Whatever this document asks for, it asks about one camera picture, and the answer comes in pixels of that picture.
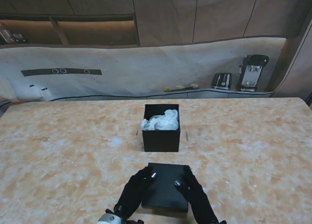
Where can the white printed plastic bag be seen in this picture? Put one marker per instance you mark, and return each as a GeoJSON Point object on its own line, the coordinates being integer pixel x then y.
{"type": "Point", "coordinates": [161, 121]}

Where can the black open gift box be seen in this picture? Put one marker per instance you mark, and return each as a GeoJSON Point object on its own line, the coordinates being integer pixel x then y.
{"type": "Point", "coordinates": [161, 141]}

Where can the yellow fruit pieces on board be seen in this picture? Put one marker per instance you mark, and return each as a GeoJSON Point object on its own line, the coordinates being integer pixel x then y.
{"type": "Point", "coordinates": [181, 87]}

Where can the grey counter ledge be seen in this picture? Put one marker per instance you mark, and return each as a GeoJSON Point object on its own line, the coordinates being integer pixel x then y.
{"type": "Point", "coordinates": [207, 93]}

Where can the black toaster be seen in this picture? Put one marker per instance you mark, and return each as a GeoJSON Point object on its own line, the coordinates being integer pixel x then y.
{"type": "Point", "coordinates": [221, 80]}

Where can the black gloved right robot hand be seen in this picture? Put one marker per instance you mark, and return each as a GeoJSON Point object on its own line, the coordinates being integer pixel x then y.
{"type": "Point", "coordinates": [200, 199]}

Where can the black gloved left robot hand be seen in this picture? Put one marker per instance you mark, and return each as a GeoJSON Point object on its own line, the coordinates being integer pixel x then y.
{"type": "Point", "coordinates": [134, 194]}

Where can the dark strip with white rings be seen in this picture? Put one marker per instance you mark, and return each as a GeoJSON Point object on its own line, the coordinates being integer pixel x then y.
{"type": "Point", "coordinates": [36, 72]}

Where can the black silver coffee machine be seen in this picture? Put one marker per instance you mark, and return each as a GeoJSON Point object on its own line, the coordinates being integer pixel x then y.
{"type": "Point", "coordinates": [252, 73]}

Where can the black device on shelf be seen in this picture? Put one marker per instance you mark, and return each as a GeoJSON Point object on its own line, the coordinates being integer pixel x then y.
{"type": "Point", "coordinates": [19, 37]}

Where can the white protective cloth cover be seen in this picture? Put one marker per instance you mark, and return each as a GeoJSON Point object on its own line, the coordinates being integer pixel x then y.
{"type": "Point", "coordinates": [146, 68]}

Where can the wooden wall shelf niche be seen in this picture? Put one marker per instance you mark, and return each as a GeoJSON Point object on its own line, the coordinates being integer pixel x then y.
{"type": "Point", "coordinates": [97, 31]}

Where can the black gift box lid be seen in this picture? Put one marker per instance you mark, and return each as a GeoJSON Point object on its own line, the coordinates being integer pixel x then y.
{"type": "Point", "coordinates": [168, 192]}

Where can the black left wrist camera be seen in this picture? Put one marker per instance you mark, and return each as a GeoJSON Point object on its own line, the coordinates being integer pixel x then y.
{"type": "Point", "coordinates": [136, 222]}

